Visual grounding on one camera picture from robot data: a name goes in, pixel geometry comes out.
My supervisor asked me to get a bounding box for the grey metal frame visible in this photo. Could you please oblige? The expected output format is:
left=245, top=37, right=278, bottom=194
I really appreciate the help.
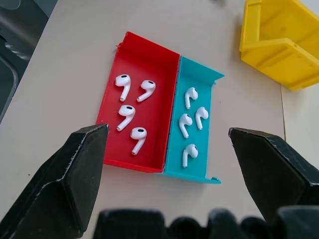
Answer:
left=0, top=0, right=53, bottom=120

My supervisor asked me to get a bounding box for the white earbud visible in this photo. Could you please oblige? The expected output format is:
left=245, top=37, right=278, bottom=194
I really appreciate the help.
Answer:
left=116, top=105, right=136, bottom=132
left=195, top=107, right=209, bottom=130
left=130, top=127, right=148, bottom=156
left=184, top=87, right=199, bottom=110
left=115, top=74, right=132, bottom=102
left=181, top=143, right=199, bottom=168
left=179, top=113, right=193, bottom=139
left=136, top=80, right=157, bottom=103

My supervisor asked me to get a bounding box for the teal plastic tray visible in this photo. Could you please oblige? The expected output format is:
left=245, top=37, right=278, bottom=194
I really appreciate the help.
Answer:
left=157, top=56, right=225, bottom=185

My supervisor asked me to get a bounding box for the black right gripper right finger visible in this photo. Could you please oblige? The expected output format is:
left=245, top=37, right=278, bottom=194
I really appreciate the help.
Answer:
left=228, top=127, right=319, bottom=222

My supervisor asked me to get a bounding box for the yellow plastic bin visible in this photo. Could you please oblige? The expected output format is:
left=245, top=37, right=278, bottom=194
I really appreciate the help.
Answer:
left=239, top=0, right=319, bottom=92

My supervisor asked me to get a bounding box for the red plastic tray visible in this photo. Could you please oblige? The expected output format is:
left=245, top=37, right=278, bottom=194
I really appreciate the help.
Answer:
left=96, top=31, right=180, bottom=174

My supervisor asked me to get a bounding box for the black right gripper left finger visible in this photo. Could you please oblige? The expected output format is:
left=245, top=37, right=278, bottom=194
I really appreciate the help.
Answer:
left=0, top=123, right=110, bottom=239

